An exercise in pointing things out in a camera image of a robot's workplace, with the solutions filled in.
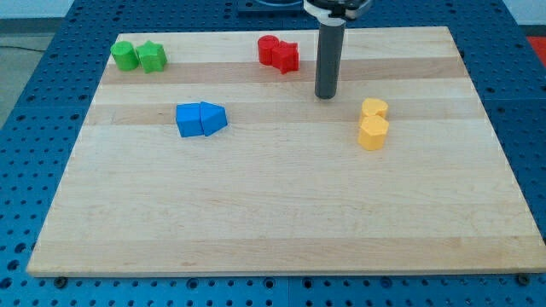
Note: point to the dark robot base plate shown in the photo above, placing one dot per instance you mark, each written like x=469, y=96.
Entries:
x=257, y=7

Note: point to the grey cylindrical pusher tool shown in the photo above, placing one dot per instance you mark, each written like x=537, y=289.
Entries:
x=329, y=49

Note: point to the green cylinder block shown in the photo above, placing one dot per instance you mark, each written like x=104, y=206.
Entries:
x=124, y=56

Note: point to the red star block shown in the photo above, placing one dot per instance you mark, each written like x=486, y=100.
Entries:
x=285, y=57

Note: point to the yellow hexagon block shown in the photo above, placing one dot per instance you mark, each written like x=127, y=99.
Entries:
x=372, y=132

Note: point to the green star block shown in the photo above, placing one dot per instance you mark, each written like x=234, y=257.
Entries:
x=152, y=57

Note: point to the wooden board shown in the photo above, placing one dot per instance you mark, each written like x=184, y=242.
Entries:
x=285, y=188

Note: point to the yellow heart block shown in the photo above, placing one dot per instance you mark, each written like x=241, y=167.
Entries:
x=373, y=106

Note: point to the red cylinder block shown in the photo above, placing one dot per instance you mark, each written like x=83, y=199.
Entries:
x=266, y=44

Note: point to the blue cube block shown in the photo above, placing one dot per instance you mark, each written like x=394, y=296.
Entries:
x=188, y=120

